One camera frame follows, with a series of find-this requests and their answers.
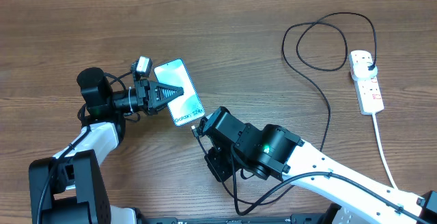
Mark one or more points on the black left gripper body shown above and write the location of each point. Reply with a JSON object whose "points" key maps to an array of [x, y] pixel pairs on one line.
{"points": [[141, 94]]}

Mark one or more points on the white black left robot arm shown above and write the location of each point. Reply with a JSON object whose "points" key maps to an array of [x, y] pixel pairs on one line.
{"points": [[68, 187]]}

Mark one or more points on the white charger plug adapter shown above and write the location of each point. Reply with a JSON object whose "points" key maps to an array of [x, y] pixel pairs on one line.
{"points": [[363, 71]]}

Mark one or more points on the Samsung Galaxy smartphone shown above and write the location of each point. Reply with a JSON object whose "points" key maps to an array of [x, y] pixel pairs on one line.
{"points": [[185, 105]]}

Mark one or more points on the white power strip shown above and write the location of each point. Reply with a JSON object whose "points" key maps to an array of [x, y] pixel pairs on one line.
{"points": [[368, 91]]}

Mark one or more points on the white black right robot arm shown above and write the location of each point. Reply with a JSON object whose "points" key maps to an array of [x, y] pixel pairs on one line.
{"points": [[276, 152]]}

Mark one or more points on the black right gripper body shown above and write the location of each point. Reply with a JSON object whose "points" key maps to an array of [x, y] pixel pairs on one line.
{"points": [[224, 162]]}

